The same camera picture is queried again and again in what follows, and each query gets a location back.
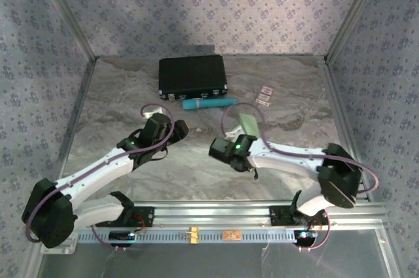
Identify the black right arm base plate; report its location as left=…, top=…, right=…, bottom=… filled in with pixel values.
left=268, top=205, right=330, bottom=226

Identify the aluminium mounting rail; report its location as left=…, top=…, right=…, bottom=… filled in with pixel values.
left=70, top=201, right=389, bottom=228

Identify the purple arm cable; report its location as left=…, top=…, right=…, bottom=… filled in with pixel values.
left=221, top=101, right=380, bottom=252
left=25, top=103, right=176, bottom=252

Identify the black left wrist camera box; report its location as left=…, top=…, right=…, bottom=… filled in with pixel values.
left=143, top=113, right=173, bottom=144

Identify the orange label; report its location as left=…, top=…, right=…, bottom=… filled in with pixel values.
left=222, top=229, right=242, bottom=241

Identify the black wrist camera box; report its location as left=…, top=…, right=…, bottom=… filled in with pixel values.
left=208, top=136, right=240, bottom=162
left=143, top=113, right=173, bottom=144

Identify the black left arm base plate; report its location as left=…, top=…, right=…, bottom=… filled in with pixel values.
left=111, top=205, right=155, bottom=228

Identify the small black board, green light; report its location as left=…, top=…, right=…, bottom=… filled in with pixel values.
left=109, top=230, right=137, bottom=241
left=294, top=230, right=318, bottom=241

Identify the light green paper sheet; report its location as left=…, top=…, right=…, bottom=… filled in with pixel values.
left=238, top=113, right=261, bottom=137

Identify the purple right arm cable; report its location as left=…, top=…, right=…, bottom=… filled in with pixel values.
left=221, top=101, right=380, bottom=252

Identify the clear packet with printed cards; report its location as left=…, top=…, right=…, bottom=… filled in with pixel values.
left=254, top=86, right=274, bottom=107

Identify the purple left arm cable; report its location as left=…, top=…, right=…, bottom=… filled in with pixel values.
left=25, top=103, right=176, bottom=252

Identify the grey metal bracket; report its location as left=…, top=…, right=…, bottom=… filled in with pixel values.
left=40, top=237, right=79, bottom=255

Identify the slotted grey cable duct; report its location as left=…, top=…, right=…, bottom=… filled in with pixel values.
left=73, top=228, right=297, bottom=245

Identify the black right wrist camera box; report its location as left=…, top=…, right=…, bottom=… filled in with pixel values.
left=208, top=136, right=240, bottom=162

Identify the black hard case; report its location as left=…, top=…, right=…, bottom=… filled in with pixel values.
left=158, top=54, right=229, bottom=101

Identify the teal cylindrical tube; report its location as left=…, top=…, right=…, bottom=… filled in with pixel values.
left=182, top=97, right=238, bottom=111

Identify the aluminium frame post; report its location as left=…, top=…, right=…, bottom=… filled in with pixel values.
left=323, top=0, right=389, bottom=63

